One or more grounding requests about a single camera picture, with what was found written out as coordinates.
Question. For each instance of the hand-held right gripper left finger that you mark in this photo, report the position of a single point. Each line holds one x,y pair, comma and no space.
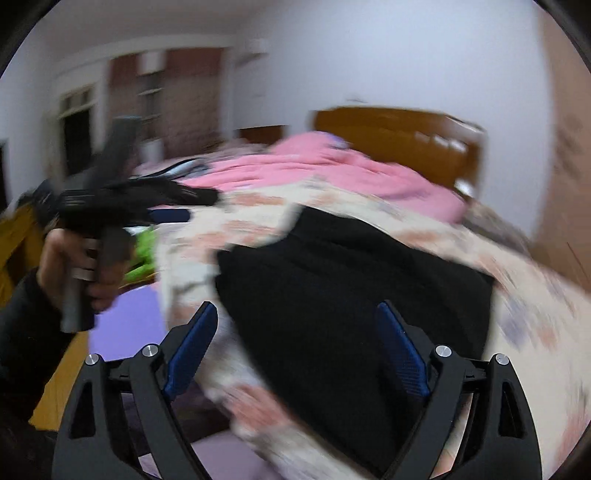
194,344

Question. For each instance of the reddish brown curtain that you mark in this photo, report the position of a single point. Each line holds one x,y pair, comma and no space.
184,97

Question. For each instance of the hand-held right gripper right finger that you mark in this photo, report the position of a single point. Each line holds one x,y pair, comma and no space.
401,350

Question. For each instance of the person's left forearm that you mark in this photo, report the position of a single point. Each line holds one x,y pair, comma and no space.
27,341

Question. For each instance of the black pants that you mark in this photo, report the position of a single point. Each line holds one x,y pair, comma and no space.
351,295

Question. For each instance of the wooden nightstand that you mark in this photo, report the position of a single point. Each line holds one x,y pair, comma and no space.
261,134

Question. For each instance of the yellow wooden furniture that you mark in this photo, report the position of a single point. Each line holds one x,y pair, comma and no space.
16,240

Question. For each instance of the floral bed sheet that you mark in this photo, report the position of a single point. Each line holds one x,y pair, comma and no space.
521,304

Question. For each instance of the green cloth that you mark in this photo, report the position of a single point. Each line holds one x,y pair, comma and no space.
143,254

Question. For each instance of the person's left hand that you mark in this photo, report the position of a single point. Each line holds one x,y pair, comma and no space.
55,263

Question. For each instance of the purple mat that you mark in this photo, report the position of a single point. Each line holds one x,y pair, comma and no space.
124,323

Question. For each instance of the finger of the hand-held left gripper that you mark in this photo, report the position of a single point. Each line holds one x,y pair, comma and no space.
171,215
175,194

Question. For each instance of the wooden headboard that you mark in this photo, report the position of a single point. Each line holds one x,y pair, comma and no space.
397,134

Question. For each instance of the pink blanket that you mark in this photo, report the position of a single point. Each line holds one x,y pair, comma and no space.
304,161

